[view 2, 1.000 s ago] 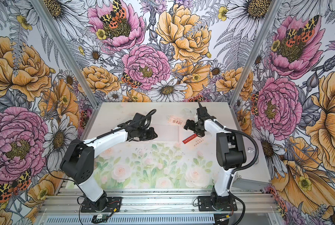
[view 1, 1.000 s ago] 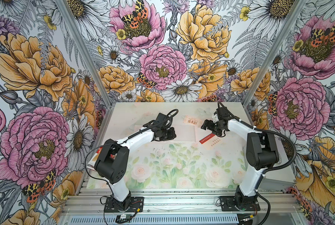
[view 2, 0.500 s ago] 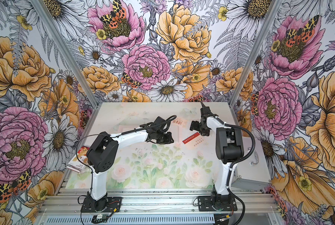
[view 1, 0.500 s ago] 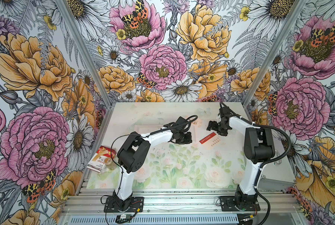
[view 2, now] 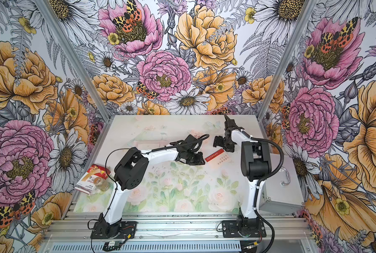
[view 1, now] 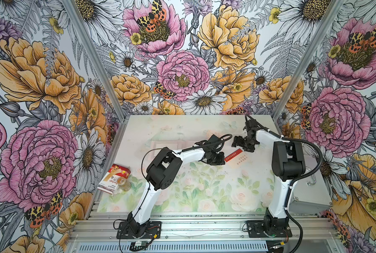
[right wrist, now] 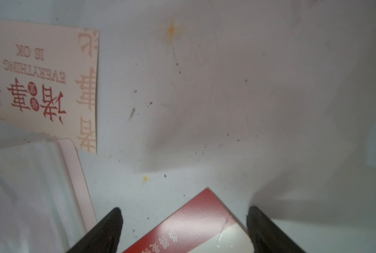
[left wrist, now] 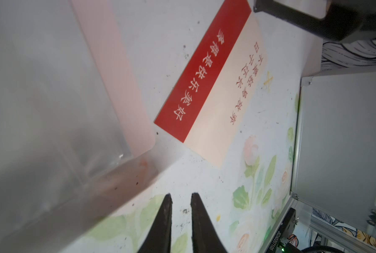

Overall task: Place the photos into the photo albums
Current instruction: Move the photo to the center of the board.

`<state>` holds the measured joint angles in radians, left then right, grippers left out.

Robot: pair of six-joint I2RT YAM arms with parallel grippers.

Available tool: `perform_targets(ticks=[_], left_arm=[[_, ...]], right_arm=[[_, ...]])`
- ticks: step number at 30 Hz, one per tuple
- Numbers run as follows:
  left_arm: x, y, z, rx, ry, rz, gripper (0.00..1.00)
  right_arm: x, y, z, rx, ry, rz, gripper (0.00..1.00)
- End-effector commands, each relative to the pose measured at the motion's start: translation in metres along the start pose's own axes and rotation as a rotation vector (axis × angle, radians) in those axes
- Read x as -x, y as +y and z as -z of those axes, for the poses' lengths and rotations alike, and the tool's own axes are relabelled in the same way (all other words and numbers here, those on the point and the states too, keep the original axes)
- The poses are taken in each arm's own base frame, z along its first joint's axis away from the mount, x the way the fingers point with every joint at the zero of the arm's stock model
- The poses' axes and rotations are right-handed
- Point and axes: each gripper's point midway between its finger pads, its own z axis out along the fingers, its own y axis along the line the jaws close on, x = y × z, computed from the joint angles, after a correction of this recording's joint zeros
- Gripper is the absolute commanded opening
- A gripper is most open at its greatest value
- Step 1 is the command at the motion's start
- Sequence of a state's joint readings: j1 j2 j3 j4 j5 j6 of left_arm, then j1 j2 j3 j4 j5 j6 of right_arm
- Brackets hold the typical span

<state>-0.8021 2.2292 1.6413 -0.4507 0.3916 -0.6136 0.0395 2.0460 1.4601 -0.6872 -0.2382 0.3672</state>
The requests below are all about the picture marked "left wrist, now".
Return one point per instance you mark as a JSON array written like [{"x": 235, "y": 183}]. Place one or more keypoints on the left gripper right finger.
[{"x": 204, "y": 236}]

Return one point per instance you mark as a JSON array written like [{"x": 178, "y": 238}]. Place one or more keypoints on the silver aluminium case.
[{"x": 335, "y": 147}]

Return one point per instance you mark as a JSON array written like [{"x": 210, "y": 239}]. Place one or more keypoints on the pink elephant photo album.
[{"x": 71, "y": 111}]

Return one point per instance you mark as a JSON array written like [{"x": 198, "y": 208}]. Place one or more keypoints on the red and pink card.
[{"x": 210, "y": 98}]

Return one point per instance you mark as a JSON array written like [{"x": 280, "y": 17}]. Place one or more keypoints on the aluminium front rail frame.
[{"x": 302, "y": 228}]

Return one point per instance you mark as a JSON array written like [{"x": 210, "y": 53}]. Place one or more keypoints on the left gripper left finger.
[{"x": 158, "y": 239}]

